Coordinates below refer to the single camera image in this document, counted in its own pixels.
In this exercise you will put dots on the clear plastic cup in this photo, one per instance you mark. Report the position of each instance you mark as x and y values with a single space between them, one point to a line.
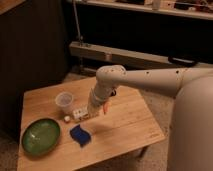
64 101

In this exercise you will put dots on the small white round cap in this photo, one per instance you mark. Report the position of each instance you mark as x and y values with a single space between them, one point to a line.
67 119

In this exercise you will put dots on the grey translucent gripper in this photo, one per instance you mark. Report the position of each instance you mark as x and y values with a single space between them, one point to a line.
92 111

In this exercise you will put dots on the wooden table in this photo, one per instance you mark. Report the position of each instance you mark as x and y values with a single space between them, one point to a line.
127 125

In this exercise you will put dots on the green ceramic bowl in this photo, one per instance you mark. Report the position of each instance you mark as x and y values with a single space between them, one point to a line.
40 137

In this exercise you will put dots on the orange carrot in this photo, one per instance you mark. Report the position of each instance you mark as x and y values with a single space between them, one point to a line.
106 107

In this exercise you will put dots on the metal stand pole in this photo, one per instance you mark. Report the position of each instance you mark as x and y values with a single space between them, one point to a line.
79 36

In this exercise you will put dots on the blue sponge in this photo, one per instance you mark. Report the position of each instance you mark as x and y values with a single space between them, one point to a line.
80 135

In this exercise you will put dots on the cluttered upper shelf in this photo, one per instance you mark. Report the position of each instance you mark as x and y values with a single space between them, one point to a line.
198 9

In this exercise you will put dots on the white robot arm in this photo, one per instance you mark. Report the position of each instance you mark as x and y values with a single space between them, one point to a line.
189 91

